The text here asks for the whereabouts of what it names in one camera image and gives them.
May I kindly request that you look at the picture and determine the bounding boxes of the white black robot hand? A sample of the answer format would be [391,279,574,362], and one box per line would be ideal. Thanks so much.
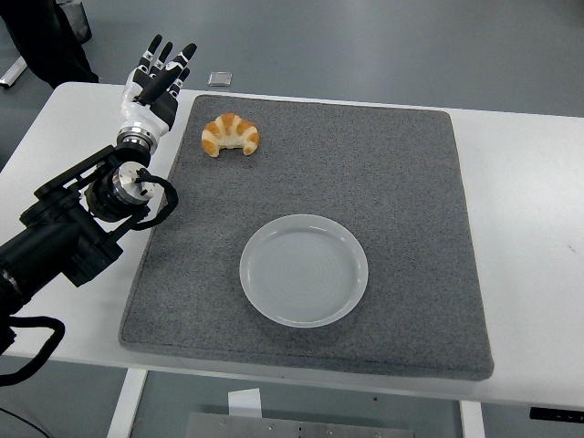
[118,33,199,141]

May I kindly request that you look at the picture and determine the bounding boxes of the golden croissant bread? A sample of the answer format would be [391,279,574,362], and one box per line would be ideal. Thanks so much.
[201,112,262,160]

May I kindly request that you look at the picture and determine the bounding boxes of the round pale grey plate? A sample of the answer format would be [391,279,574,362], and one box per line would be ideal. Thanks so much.
[239,213,370,329]

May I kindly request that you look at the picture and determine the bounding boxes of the grey metal plate with screws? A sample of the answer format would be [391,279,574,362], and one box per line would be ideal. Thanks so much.
[185,412,414,438]

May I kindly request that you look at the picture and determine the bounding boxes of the dark mesh bin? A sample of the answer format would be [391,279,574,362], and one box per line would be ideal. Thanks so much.
[63,0,92,46]

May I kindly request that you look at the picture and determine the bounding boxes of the person's legs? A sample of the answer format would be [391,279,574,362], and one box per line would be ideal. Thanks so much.
[0,0,100,90]

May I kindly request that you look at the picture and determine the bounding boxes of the white metal floor stand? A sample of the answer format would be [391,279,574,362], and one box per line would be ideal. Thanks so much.
[0,57,26,90]

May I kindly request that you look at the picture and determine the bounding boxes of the grey felt mat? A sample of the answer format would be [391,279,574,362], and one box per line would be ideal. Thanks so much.
[118,93,496,382]

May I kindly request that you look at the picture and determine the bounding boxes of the white table leg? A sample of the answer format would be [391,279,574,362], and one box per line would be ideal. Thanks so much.
[458,400,486,438]
[105,367,150,438]

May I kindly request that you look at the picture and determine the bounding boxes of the black table control panel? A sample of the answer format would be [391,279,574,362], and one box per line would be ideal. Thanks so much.
[528,405,584,422]

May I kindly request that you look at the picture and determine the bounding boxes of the thin black floor cable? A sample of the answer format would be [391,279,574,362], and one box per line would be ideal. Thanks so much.
[0,403,51,438]

